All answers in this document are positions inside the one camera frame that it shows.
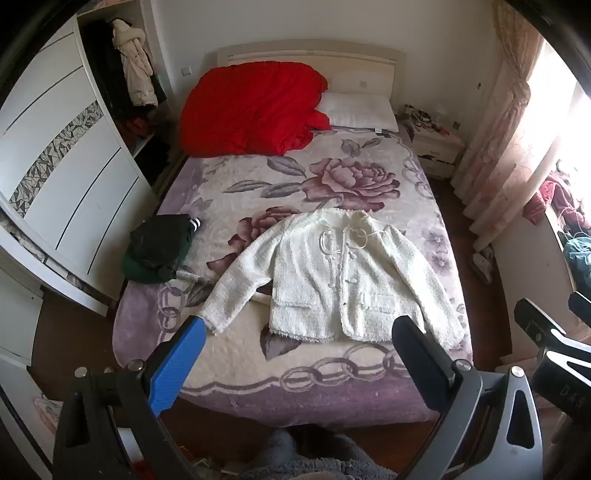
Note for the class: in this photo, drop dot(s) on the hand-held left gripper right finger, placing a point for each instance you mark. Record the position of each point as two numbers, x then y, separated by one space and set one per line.
418 362

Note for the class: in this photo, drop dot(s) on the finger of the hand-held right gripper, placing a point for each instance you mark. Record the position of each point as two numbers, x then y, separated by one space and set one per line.
581 304
535 318

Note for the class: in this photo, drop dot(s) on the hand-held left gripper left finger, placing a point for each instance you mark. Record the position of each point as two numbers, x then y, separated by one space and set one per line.
180 364

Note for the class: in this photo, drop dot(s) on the white knit jacket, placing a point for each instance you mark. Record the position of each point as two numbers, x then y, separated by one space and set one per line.
351 277

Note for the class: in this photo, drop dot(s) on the maroon clothes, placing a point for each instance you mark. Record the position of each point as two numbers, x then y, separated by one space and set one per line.
551 198

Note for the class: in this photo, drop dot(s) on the dark green clothes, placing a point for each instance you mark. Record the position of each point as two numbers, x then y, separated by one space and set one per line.
154 244

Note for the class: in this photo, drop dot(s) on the red folded clothes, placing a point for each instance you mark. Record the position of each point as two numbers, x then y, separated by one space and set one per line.
135 127

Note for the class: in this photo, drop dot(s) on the dark hanging clothes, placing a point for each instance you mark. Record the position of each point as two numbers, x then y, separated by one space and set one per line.
104 69

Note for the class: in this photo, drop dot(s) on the teal cloth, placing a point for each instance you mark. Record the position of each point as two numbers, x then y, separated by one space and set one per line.
577 258

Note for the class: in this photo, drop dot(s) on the white shoe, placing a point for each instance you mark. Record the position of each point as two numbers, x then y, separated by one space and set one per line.
482 265

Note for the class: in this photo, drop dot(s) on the person's grey fleece clothing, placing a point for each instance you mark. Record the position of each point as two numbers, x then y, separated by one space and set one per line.
314 457

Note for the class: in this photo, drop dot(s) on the white nightstand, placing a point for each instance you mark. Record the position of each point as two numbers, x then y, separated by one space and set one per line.
436 150

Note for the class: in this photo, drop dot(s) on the pink patterned curtain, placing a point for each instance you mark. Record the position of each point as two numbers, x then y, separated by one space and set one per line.
503 115

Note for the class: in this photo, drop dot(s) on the floral purple blanket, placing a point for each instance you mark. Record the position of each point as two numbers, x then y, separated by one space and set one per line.
286 184

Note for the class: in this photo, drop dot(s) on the nightstand clutter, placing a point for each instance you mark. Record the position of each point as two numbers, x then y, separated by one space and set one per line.
422 117

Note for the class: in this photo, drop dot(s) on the white sliding door wardrobe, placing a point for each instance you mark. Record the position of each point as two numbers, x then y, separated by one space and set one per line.
69 161

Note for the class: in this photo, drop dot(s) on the white pillow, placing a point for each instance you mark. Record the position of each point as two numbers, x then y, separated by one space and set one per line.
358 110

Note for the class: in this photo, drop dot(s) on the red quilt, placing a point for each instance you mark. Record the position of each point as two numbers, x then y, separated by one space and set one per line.
254 108

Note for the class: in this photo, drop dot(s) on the cream bed headboard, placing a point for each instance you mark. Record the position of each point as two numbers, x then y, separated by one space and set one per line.
369 69

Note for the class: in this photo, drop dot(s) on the beige hanging coat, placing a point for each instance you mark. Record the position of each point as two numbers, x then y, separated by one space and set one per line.
136 64

